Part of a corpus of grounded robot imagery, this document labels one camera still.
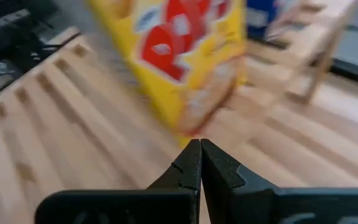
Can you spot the wooden slatted shelf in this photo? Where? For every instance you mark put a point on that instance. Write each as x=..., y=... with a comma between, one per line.
x=319, y=34

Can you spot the yellow Corn Pops cereal box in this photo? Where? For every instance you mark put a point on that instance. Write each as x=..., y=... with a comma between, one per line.
x=172, y=49

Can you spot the blue Frosted Flakes cereal box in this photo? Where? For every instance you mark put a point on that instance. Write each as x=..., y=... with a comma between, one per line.
x=259, y=15

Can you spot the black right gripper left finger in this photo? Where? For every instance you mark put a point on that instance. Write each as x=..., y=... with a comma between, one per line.
x=179, y=180

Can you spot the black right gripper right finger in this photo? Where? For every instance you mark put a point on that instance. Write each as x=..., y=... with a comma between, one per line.
x=225, y=183

